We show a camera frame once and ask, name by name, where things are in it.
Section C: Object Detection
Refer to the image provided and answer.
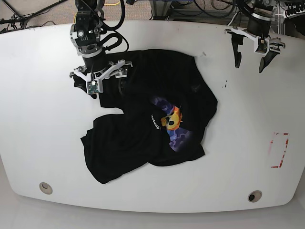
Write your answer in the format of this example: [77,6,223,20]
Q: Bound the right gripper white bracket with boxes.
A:
[69,55,132,95]

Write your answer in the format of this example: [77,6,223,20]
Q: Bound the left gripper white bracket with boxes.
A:
[225,19,285,73]

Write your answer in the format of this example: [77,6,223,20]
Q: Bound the black graphic T-shirt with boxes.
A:
[81,49,217,184]

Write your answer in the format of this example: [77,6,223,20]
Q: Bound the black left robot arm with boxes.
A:
[225,0,285,73]

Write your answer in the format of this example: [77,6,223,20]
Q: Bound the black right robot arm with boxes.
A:
[70,0,132,98]

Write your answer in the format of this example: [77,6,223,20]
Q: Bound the white power strip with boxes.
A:
[284,8,305,19]

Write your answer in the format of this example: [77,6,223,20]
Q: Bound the red tape rectangle marking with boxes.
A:
[267,132,290,168]

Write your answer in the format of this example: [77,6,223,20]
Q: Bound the black tripod legs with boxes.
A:
[0,0,67,34]

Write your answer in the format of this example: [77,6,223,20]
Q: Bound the left table grommet hole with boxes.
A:
[39,182,52,195]

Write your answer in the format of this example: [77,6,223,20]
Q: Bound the table grommet hole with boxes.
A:
[39,182,52,195]
[248,190,262,203]

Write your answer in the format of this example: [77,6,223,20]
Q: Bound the right table grommet hole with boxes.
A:
[248,190,262,203]

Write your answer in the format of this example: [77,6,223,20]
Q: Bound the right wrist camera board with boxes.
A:
[86,80,103,95]

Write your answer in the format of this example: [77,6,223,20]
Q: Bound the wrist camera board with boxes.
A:
[86,80,103,95]
[254,37,269,54]

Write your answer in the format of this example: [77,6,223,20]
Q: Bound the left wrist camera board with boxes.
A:
[254,37,269,54]

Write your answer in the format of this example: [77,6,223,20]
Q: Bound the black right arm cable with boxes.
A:
[99,0,131,54]

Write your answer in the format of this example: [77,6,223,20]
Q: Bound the yellow cable on floor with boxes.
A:
[73,0,122,23]

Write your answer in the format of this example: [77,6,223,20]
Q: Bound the aluminium frame stand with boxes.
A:
[149,0,174,21]

